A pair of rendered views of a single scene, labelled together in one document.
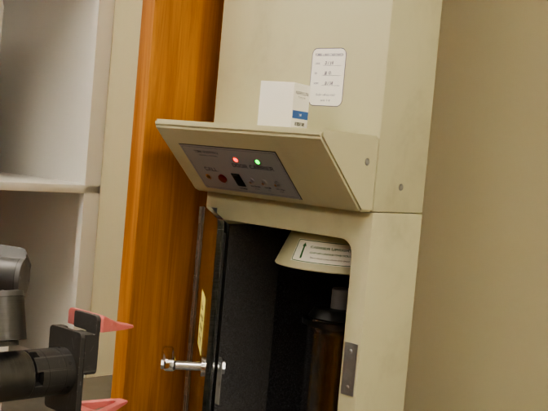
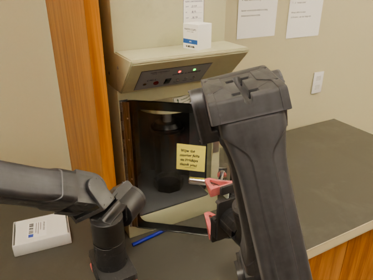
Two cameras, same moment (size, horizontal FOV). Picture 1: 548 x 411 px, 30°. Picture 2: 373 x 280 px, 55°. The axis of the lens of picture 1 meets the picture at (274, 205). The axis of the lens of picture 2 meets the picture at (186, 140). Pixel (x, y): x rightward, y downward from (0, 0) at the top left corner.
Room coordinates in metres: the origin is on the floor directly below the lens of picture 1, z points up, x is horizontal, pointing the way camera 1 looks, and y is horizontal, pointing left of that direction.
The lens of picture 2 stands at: (1.11, 0.88, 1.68)
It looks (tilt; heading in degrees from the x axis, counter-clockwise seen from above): 25 degrees down; 288
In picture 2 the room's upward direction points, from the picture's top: straight up
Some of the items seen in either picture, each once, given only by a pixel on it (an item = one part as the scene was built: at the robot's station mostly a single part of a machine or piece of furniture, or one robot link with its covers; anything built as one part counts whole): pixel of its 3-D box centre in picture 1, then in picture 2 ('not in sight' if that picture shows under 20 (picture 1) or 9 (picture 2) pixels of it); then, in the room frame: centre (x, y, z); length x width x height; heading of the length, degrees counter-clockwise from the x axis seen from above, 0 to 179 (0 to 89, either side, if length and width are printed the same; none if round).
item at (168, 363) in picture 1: (181, 359); (207, 178); (1.31, 0.10, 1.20); 0.10 x 0.05 x 0.03; 8
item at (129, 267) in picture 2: not in sight; (110, 253); (1.41, 0.43, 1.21); 0.10 x 0.07 x 0.07; 137
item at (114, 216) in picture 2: not in sight; (109, 225); (1.41, 0.43, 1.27); 0.07 x 0.06 x 0.07; 88
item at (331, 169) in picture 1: (258, 163); (184, 69); (1.40, 0.03, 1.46); 0.32 x 0.12 x 0.10; 47
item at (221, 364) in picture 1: (215, 381); not in sight; (1.28, 0.05, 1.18); 0.02 x 0.02 x 0.06; 8
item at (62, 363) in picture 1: (49, 371); (235, 223); (1.21, 0.25, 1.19); 0.07 x 0.07 x 0.10; 47
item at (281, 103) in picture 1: (284, 105); (197, 35); (1.37, 0.00, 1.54); 0.05 x 0.05 x 0.06; 63
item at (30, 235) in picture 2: not in sight; (42, 232); (1.81, 0.18, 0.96); 0.16 x 0.12 x 0.04; 40
